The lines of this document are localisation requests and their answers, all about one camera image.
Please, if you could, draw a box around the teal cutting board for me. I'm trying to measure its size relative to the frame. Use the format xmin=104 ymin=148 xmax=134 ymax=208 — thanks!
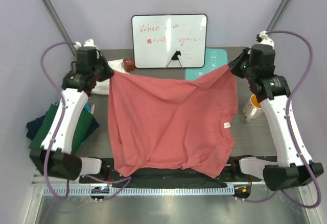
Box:
xmin=185 ymin=48 xmax=228 ymax=81

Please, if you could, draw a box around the metal wire board stand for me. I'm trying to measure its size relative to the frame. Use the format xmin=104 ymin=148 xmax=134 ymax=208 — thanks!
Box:
xmin=165 ymin=51 xmax=183 ymax=69

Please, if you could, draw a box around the white dry erase board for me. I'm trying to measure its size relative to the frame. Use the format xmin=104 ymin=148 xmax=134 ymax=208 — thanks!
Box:
xmin=131 ymin=14 xmax=208 ymax=69

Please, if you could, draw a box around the red t shirt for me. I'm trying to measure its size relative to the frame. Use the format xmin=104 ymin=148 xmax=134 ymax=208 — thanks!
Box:
xmin=108 ymin=65 xmax=238 ymax=178

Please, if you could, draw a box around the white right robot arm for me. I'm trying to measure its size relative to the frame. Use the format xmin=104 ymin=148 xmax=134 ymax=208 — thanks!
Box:
xmin=228 ymin=44 xmax=324 ymax=191

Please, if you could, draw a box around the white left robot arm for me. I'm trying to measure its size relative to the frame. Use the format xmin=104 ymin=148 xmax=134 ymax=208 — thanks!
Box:
xmin=30 ymin=39 xmax=114 ymax=183

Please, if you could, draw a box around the white t shirt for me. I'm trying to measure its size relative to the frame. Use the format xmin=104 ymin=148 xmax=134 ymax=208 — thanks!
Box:
xmin=91 ymin=59 xmax=126 ymax=96

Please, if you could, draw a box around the red brown eraser block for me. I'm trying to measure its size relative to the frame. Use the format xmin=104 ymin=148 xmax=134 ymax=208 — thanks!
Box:
xmin=123 ymin=58 xmax=135 ymax=72

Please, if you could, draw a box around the teal t shirt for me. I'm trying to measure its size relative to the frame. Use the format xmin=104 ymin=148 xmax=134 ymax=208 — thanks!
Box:
xmin=55 ymin=101 xmax=94 ymax=114

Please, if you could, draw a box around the white mug orange inside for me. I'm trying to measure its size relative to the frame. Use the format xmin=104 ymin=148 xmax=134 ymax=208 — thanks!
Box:
xmin=243 ymin=94 xmax=263 ymax=122

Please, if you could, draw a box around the green t shirt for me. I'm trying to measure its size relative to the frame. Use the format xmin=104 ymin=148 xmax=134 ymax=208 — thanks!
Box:
xmin=29 ymin=103 xmax=94 ymax=155

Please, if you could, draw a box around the navy blue t shirt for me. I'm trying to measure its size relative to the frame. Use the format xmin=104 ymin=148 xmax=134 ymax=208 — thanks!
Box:
xmin=26 ymin=115 xmax=100 ymax=143

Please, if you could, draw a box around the aluminium left corner post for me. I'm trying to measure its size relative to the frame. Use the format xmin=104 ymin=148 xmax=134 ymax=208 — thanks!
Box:
xmin=41 ymin=0 xmax=72 ymax=42

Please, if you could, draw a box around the aluminium corner post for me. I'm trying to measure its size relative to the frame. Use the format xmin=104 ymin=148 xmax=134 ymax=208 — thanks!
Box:
xmin=266 ymin=0 xmax=291 ymax=32
xmin=41 ymin=0 xmax=72 ymax=42

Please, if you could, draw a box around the aluminium right corner post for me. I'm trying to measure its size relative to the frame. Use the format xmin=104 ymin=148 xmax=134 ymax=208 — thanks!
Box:
xmin=266 ymin=0 xmax=291 ymax=32

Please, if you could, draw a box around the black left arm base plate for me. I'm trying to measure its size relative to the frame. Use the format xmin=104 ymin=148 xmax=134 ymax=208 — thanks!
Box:
xmin=79 ymin=158 xmax=124 ymax=184

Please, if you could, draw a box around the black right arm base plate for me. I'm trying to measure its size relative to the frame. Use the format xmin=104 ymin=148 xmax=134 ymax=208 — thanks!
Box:
xmin=215 ymin=157 xmax=262 ymax=183

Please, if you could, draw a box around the white perforated cable rail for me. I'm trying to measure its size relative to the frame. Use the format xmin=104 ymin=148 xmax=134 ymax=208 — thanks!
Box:
xmin=43 ymin=186 xmax=236 ymax=196

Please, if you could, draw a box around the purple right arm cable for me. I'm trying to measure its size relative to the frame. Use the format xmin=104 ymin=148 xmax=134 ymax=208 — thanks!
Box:
xmin=241 ymin=30 xmax=322 ymax=208

